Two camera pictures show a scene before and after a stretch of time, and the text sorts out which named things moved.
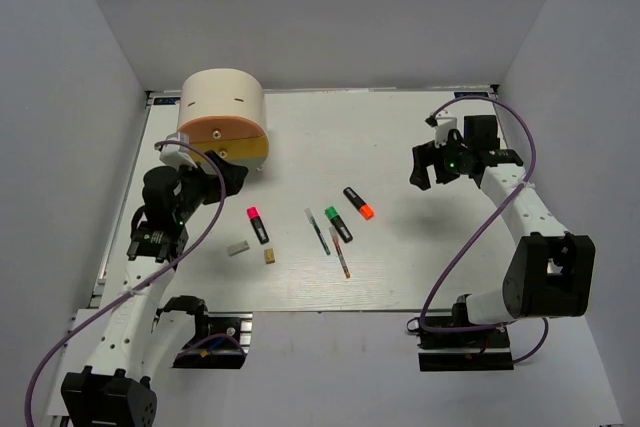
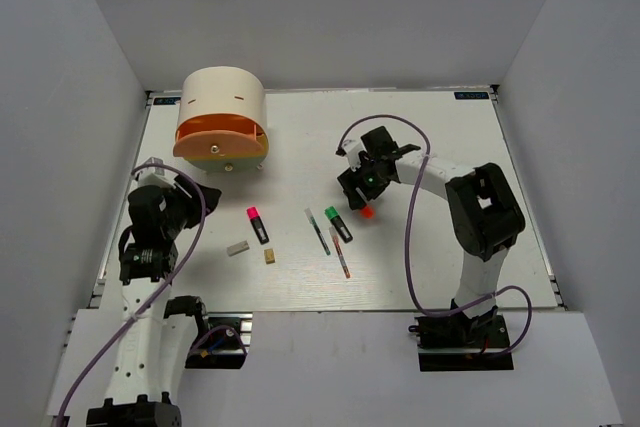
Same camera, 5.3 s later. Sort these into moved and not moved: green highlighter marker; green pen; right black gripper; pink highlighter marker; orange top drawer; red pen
Moved: orange top drawer; right black gripper
Not moved: green highlighter marker; pink highlighter marker; green pen; red pen
